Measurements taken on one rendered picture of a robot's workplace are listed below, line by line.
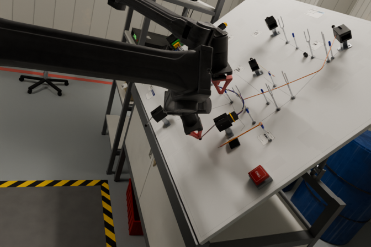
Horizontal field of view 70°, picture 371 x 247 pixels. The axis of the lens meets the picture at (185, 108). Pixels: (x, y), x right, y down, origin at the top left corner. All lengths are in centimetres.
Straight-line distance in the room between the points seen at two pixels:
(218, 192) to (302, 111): 42
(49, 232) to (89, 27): 272
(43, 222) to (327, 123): 169
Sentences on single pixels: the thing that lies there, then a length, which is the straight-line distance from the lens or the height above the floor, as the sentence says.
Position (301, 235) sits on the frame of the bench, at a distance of 133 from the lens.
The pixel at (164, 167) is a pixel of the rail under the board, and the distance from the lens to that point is 115.
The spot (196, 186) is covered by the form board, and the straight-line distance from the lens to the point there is 102.
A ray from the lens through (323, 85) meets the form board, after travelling 111.
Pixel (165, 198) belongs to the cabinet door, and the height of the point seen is 70.
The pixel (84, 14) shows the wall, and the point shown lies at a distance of 389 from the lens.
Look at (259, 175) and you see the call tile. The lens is 90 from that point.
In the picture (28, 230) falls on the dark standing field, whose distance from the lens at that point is 197.
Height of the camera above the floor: 157
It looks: 25 degrees down
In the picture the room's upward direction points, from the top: 20 degrees clockwise
